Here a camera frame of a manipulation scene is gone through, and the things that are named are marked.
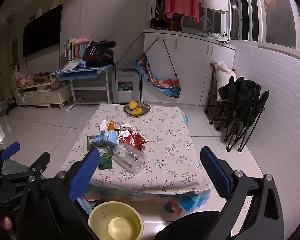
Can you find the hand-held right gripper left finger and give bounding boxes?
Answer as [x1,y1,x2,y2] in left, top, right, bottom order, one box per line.
[16,148,100,240]

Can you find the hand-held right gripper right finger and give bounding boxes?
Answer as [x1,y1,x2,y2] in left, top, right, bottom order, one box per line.
[200,146,285,240]

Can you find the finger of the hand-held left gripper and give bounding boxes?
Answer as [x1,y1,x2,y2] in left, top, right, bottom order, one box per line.
[26,152,51,178]
[0,141,21,172]

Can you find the green plastic wrapper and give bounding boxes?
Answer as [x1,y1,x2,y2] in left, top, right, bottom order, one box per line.
[98,152,113,170]

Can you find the blue milk carton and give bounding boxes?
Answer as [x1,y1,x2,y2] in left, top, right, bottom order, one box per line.
[87,131,120,147]

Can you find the yellow plastic basin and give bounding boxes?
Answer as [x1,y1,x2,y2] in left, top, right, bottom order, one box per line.
[88,201,144,240]

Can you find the clear plastic bottle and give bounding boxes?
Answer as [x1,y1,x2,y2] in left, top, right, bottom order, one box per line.
[113,142,147,174]

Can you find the red snack wrapper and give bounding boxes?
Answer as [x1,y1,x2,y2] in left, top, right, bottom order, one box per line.
[119,130,149,153]

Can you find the person's left hand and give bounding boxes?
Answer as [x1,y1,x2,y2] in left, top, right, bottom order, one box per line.
[0,215,13,231]

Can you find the floral tablecloth table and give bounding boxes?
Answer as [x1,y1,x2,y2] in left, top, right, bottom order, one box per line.
[61,104,214,195]

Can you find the cream television stand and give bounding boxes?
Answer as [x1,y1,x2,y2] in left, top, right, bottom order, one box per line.
[12,81,72,109]

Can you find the wooden chair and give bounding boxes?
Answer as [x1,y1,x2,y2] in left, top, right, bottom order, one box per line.
[205,61,237,125]

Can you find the black folding chair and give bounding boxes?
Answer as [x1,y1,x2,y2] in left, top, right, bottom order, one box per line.
[216,76,270,152]

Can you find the beige jug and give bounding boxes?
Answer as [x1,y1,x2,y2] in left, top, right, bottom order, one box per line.
[50,74,62,90]

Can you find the woven plate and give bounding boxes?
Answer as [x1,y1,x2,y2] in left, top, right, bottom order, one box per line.
[123,102,151,117]

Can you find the white sack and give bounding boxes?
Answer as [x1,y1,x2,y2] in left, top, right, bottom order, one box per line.
[215,61,237,102]

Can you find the blue study desk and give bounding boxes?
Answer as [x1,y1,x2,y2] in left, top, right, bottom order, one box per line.
[50,64,115,112]

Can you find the colourful printed bag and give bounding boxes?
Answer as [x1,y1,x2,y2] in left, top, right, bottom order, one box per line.
[134,38,182,98]

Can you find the white papers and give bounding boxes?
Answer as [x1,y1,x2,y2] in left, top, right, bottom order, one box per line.
[62,61,80,71]

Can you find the white floor appliance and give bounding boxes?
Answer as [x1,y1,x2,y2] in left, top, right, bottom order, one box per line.
[112,69,142,104]

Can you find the white cabinet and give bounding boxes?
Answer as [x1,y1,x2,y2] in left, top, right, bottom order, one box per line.
[142,29,237,108]

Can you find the row of books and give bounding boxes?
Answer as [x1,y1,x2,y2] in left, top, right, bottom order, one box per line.
[64,39,84,61]

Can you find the dark backpack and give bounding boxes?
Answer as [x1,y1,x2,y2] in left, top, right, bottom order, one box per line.
[82,40,116,68]

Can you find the black television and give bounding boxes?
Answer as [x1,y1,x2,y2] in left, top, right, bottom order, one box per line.
[23,4,63,58]

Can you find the white shoes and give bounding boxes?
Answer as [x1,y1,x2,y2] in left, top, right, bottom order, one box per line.
[209,32,229,41]

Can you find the window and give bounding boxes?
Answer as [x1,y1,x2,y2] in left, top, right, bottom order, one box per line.
[225,0,300,55]

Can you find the white hanging cloth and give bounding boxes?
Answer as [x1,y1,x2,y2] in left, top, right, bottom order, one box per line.
[199,0,229,12]

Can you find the pink hanging garment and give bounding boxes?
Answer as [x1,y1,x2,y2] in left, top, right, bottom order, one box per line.
[164,0,200,23]

